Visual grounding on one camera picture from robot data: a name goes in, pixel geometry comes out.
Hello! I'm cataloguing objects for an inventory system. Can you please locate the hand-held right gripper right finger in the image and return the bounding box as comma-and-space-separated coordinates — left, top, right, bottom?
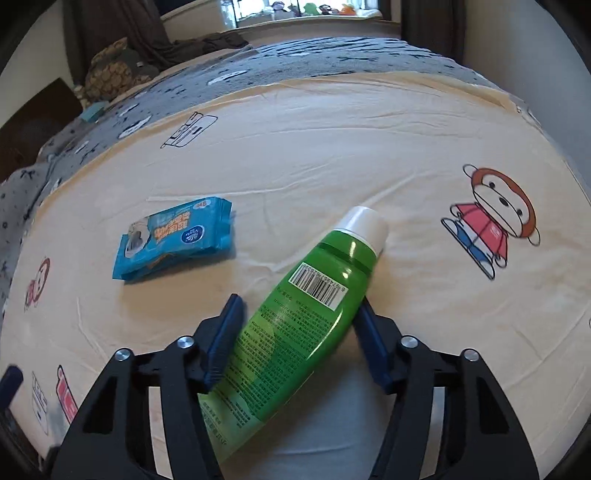
353, 298, 541, 480

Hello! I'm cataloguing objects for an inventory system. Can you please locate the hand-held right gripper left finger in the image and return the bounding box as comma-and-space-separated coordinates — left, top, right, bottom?
50, 294, 245, 480

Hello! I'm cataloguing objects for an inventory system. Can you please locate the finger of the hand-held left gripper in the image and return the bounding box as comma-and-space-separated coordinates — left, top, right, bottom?
0, 364, 24, 409

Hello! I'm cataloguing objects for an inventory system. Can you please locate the green tube with white cap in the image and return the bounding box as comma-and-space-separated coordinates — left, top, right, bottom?
198, 206, 389, 464

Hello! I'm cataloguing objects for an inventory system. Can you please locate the blue wet wipes packet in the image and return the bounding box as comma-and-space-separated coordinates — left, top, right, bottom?
112, 196, 235, 281

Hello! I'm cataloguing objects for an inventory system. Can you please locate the grey printed pillow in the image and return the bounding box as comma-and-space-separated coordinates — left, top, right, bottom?
0, 166, 51, 315

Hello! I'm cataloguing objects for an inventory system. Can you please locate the dark wooden headboard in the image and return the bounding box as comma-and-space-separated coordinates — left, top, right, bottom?
0, 78, 84, 183

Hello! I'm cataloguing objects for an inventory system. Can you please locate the grey printed duvet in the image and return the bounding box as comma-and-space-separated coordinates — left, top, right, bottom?
0, 37, 509, 185

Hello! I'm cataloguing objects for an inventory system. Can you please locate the dark brown cloth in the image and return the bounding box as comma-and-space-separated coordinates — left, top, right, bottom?
171, 32, 252, 63

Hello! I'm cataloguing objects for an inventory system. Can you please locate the white storage box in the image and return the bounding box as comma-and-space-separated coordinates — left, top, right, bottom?
159, 0, 232, 35

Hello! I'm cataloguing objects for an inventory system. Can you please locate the dark brown curtain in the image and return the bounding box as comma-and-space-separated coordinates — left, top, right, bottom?
399, 0, 467, 63
62, 0, 169, 84

